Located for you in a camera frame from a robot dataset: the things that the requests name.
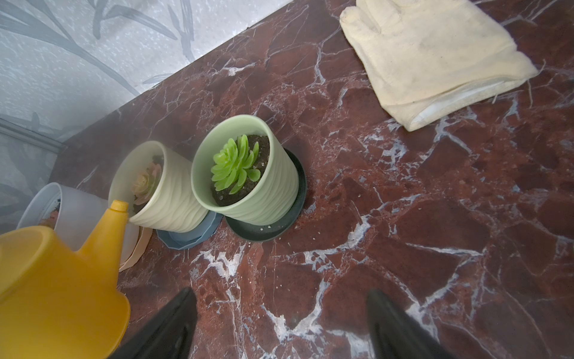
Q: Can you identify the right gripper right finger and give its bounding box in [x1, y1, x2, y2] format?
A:
[366, 289, 453, 359]

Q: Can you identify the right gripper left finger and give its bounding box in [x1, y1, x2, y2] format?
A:
[110, 287, 198, 359]

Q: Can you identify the yellow plastic watering can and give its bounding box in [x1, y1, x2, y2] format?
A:
[1, 200, 130, 358]

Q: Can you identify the cream pot pink succulent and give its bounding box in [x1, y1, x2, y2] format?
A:
[108, 141, 208, 233]

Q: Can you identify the white pot orange succulent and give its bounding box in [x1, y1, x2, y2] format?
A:
[17, 182, 140, 266]

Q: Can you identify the green pot green succulent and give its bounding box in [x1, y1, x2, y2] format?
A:
[191, 115, 300, 226]

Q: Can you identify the pink saucer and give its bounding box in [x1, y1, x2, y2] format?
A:
[119, 227, 153, 272]

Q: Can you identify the blue-grey saucer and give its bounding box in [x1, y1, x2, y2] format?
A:
[156, 211, 223, 251]

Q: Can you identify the dark green saucer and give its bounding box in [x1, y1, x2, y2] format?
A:
[225, 147, 309, 243]

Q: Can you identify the cream gardening glove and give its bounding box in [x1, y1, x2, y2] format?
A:
[339, 1, 538, 132]

